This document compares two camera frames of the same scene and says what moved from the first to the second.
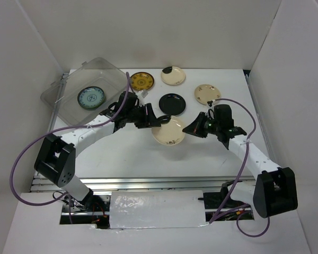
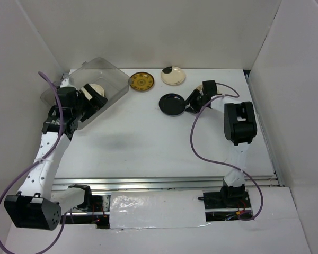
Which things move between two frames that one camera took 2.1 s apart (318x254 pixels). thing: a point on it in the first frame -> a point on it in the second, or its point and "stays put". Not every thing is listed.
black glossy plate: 172,103 stays put
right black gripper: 195,128 -> 191,99
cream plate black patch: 170,133 -> 96,88
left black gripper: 148,120 -> 95,104
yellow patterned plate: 142,81 stays put
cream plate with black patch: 173,75 stays put
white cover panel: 157,209 stays put
